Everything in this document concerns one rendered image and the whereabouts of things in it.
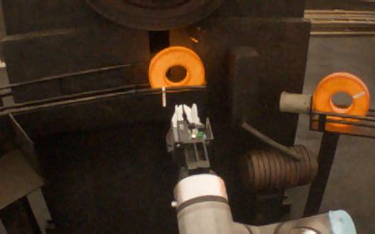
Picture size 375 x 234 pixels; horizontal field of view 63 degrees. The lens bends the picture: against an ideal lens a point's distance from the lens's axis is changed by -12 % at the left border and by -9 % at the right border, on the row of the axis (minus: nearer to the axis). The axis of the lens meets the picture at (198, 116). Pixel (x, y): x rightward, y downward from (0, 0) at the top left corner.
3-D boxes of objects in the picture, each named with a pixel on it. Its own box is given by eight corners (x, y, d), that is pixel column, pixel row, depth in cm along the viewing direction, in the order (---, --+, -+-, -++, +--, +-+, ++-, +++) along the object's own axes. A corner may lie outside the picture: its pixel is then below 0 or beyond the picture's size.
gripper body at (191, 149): (209, 114, 64) (222, 166, 56) (206, 143, 71) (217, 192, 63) (168, 118, 63) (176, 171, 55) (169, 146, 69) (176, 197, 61)
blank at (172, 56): (152, 43, 92) (153, 47, 89) (207, 49, 96) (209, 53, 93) (146, 93, 99) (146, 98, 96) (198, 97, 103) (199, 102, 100)
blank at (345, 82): (330, 129, 96) (329, 135, 94) (306, 86, 94) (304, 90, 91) (377, 110, 87) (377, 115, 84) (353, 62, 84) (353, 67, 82)
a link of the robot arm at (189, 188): (225, 216, 60) (172, 222, 59) (220, 193, 64) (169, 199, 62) (232, 192, 54) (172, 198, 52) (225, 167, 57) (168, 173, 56)
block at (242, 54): (222, 114, 112) (224, 45, 100) (245, 112, 113) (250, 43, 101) (230, 131, 103) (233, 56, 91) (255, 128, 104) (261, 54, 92)
